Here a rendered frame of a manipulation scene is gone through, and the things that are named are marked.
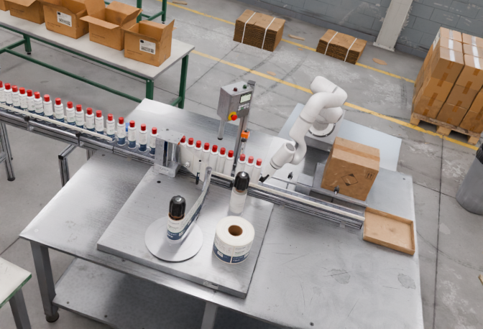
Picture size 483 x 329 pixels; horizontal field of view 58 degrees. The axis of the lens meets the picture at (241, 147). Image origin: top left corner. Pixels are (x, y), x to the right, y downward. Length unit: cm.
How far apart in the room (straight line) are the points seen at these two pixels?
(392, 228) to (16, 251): 258
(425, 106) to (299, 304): 386
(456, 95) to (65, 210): 448
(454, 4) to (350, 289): 583
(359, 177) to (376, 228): 33
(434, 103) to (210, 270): 406
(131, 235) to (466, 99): 435
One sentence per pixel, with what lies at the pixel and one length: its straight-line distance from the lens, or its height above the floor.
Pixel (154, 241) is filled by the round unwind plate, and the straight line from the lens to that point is 238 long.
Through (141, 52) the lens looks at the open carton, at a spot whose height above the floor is 88.
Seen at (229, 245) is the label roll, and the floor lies 102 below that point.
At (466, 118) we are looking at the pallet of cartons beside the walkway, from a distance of 584.
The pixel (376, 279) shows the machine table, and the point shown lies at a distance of 261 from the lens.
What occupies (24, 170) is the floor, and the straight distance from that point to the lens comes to 419.
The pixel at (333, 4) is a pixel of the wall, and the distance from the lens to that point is 783.
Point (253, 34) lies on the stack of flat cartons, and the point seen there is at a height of 17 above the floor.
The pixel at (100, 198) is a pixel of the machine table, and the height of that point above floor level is 83.
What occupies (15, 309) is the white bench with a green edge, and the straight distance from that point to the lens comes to 262.
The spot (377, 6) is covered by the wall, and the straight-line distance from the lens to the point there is 773.
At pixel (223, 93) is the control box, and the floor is 145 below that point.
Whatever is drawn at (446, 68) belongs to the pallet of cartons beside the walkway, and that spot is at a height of 79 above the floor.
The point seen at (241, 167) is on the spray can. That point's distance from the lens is 268.
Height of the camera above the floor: 273
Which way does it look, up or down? 37 degrees down
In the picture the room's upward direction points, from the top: 12 degrees clockwise
